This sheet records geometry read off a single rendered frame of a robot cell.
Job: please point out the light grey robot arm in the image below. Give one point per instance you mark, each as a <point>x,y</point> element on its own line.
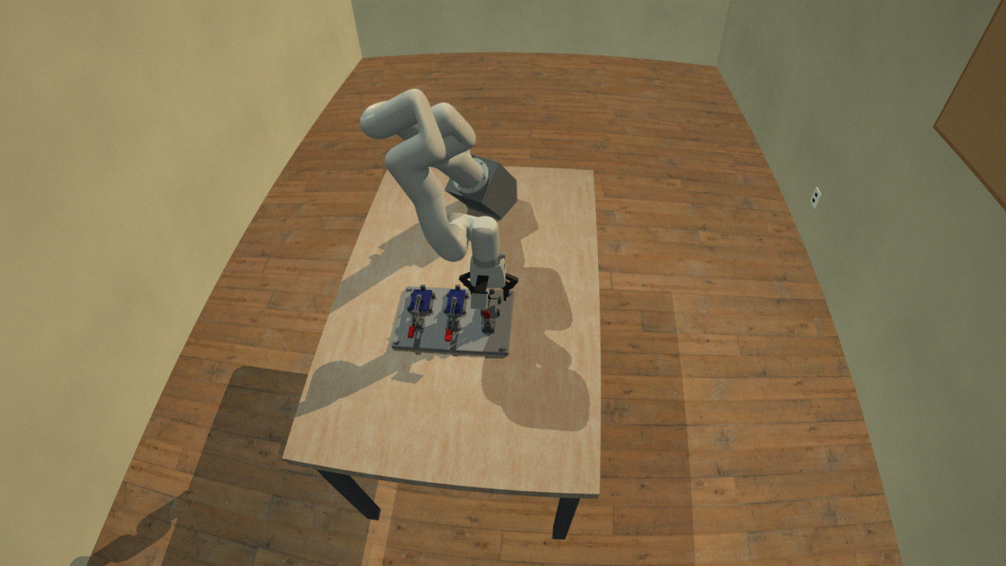
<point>423,147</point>

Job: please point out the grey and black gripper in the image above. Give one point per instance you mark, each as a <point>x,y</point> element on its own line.
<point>497,277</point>

